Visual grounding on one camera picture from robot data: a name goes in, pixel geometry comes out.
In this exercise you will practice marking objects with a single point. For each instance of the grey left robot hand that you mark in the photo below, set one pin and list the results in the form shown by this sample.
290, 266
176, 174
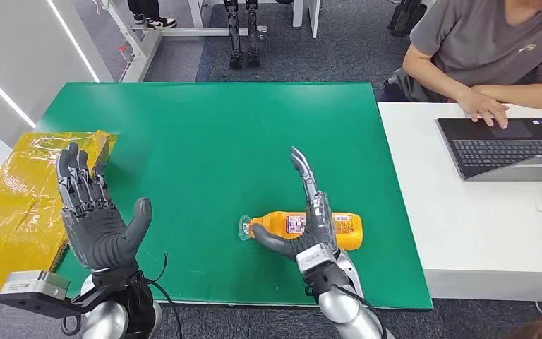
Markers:
95, 234

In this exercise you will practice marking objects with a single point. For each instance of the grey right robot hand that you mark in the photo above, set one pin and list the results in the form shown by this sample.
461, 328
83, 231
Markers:
318, 224

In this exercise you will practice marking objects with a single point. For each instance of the orange bottle with clear cap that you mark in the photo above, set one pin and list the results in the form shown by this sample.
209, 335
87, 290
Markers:
273, 222

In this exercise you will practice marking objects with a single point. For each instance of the seated person's right forearm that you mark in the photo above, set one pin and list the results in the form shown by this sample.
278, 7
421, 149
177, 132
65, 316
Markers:
432, 77

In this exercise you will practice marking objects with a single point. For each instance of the seated person's left forearm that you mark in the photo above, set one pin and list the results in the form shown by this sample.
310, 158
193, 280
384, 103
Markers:
523, 96

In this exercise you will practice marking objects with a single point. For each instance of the yellow film wrapped cardboard box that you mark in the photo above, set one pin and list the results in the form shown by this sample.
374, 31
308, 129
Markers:
18, 210

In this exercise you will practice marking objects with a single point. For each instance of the green table mat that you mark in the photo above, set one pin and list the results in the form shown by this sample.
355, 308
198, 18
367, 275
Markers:
229, 140

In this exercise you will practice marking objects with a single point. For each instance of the white desk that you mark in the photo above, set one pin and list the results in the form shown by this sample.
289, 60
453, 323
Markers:
462, 210

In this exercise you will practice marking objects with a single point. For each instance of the dark grey laptop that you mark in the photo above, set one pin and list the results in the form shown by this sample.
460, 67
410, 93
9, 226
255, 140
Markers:
500, 149

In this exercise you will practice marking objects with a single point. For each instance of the black robot leg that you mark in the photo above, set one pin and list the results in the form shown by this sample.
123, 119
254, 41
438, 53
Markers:
252, 37
234, 37

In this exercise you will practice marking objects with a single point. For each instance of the seated person's right hand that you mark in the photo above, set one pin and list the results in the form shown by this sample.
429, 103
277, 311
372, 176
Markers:
481, 105

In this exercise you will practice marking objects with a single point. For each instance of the white desk leg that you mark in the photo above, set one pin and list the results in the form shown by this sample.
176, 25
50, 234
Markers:
313, 16

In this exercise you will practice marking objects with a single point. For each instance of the standing person with dark shoes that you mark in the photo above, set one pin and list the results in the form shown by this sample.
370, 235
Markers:
159, 21

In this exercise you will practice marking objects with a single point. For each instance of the black object on floor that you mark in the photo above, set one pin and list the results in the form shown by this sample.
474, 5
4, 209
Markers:
404, 18

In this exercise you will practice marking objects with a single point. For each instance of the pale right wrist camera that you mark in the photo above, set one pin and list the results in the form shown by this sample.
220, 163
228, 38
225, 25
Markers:
315, 257

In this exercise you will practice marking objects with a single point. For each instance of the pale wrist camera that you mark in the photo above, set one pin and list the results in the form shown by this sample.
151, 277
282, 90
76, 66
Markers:
32, 285
315, 257

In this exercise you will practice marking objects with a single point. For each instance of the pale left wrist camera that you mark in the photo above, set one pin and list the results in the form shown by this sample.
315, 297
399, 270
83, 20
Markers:
32, 285

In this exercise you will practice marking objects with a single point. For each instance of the white wall light strip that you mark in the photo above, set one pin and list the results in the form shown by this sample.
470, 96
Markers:
72, 42
4, 96

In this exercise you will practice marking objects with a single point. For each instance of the white metal stand frame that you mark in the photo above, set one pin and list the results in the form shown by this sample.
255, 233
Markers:
142, 47

